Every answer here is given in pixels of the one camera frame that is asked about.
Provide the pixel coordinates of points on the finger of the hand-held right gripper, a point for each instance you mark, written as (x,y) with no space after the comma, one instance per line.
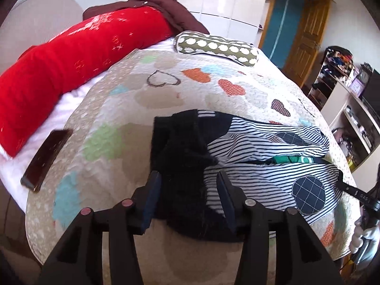
(350,188)

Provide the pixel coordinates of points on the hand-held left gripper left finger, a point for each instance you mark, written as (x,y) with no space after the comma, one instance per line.
(147,196)

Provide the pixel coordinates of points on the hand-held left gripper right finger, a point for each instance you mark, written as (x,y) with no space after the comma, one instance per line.
(228,197)

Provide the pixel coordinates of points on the striped pants with black waistband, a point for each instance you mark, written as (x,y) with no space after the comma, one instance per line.
(255,154)

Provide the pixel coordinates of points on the person's right hand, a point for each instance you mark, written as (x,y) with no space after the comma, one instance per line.
(360,234)

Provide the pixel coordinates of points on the white shelf unit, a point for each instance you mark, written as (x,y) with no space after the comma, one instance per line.
(347,109)

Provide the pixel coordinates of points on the heart-patterned quilt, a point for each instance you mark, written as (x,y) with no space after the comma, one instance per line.
(148,101)

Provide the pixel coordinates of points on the black monitor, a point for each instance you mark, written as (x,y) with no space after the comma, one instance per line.
(373,90)

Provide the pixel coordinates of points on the dark smartphone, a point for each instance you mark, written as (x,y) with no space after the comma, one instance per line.
(44,161)

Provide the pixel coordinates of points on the small table clock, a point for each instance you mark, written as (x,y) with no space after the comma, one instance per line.
(363,75)

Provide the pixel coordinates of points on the white bed sheet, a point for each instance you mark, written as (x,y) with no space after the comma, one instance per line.
(69,101)

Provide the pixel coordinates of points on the cluttered open rack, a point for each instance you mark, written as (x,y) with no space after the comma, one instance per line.
(334,65)

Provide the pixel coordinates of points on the green polka-dot pillow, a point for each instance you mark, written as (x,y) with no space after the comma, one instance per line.
(216,48)

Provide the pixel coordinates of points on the long red pillow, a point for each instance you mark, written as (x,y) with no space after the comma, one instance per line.
(59,65)

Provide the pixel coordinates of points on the wooden door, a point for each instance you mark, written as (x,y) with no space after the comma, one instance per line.
(305,35)

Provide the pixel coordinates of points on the brown cloth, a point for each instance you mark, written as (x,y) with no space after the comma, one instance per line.
(166,4)

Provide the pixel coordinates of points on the white wardrobe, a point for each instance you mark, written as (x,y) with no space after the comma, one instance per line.
(219,3)

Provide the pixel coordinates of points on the beige padded headboard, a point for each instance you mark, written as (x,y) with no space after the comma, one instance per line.
(44,17)

